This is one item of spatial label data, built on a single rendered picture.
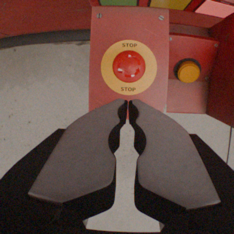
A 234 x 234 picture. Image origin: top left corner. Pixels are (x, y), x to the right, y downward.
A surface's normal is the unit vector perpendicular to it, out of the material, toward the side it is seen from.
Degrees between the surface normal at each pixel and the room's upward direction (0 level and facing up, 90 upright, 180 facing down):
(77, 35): 0
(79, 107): 0
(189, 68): 35
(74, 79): 0
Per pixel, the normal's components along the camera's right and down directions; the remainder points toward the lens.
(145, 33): -0.05, 0.19
